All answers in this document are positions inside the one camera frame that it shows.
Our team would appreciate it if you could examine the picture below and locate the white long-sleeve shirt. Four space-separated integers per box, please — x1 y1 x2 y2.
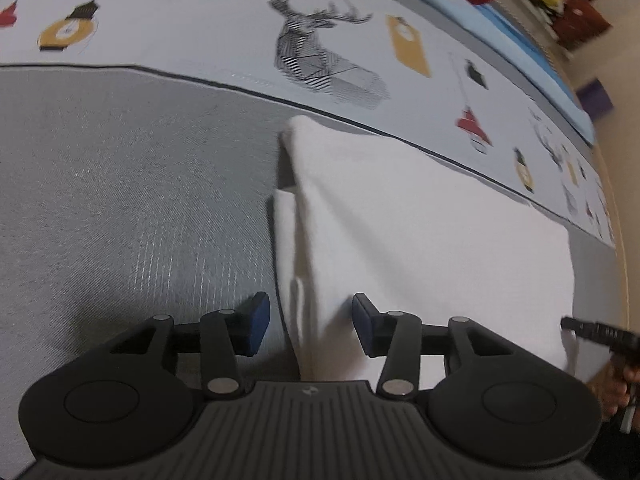
273 116 575 382

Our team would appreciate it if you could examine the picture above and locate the dark red cushion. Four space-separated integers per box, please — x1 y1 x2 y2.
552 0 612 50

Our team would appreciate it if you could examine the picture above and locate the person right hand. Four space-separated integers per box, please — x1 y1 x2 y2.
587 360 639 420

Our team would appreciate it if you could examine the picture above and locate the purple box by wall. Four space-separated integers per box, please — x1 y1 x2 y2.
576 78 614 122

